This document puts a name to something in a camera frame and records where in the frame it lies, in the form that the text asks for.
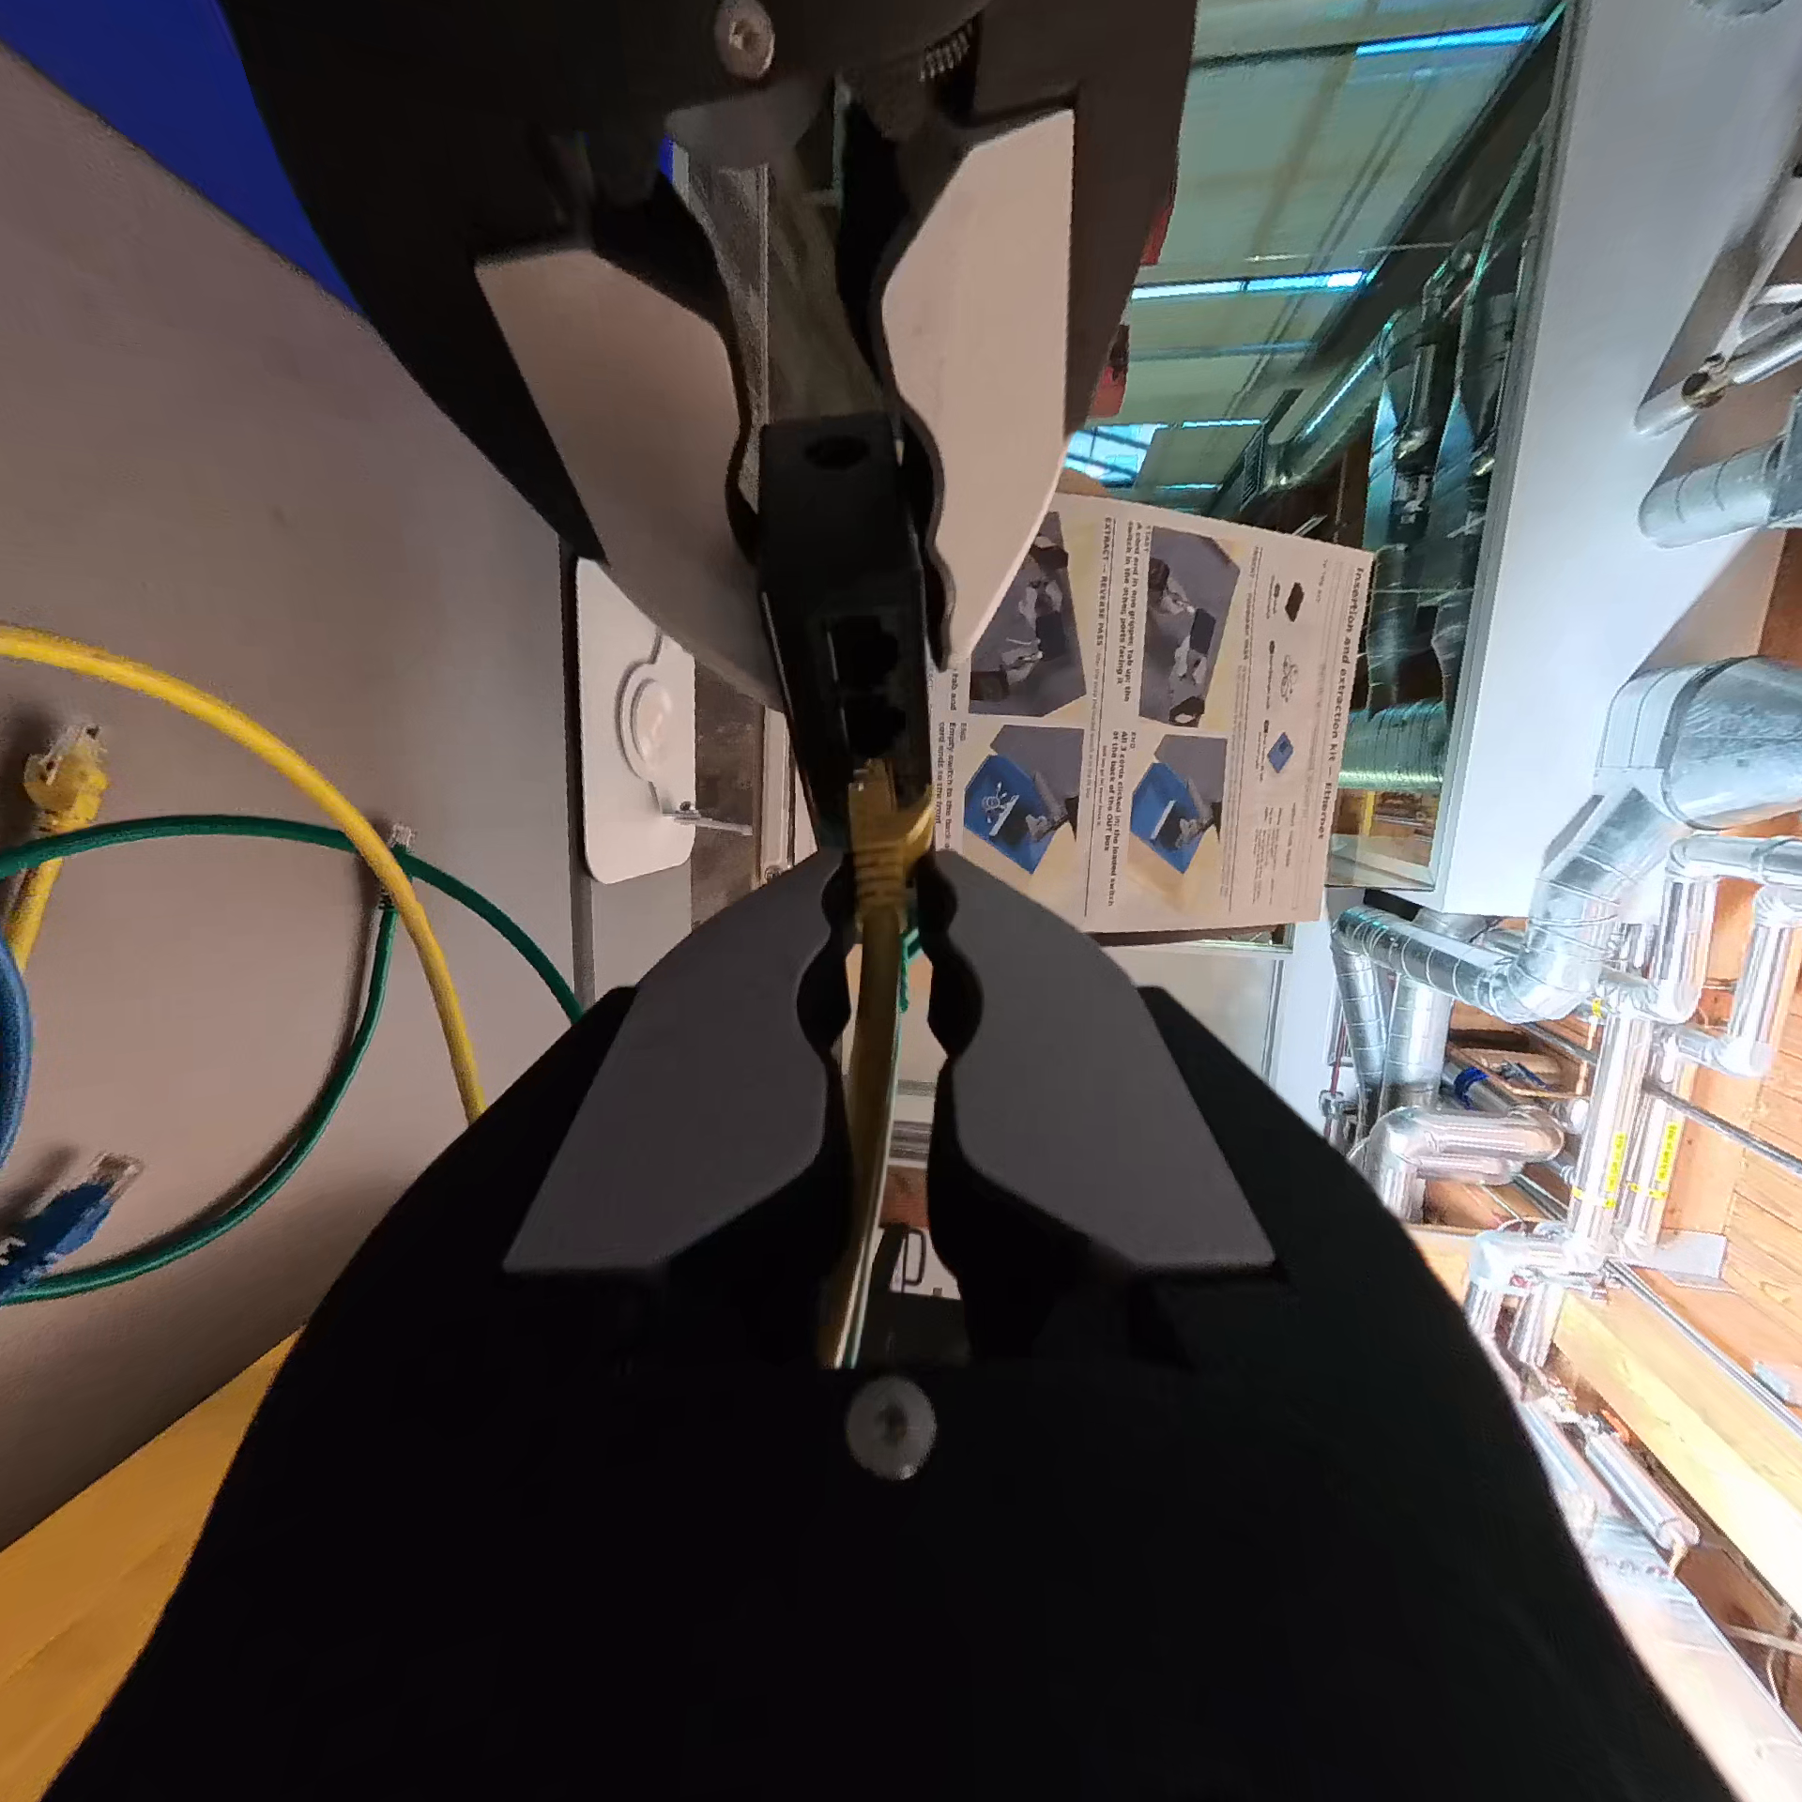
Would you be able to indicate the blue plastic bin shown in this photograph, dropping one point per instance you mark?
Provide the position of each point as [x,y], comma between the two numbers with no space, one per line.
[139,100]

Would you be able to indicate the white stand base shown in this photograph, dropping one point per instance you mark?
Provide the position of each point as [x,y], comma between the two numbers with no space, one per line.
[621,788]

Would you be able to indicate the printed instruction poster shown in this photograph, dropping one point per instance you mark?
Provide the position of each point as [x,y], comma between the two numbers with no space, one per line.
[1211,733]

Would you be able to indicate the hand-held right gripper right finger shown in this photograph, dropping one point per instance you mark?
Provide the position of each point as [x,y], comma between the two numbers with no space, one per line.
[1099,1113]

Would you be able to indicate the silver pipe cluster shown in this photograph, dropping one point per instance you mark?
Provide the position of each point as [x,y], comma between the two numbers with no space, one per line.
[1590,957]

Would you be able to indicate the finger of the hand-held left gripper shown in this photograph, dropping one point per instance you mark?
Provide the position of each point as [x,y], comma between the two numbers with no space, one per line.
[621,423]
[1000,311]

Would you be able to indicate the black ethernet switch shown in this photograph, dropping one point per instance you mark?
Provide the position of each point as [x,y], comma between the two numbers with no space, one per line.
[846,564]

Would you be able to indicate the yellow plastic bin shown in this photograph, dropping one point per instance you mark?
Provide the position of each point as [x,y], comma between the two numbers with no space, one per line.
[100,1590]

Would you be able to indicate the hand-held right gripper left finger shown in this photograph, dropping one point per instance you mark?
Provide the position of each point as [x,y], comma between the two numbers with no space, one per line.
[677,1113]

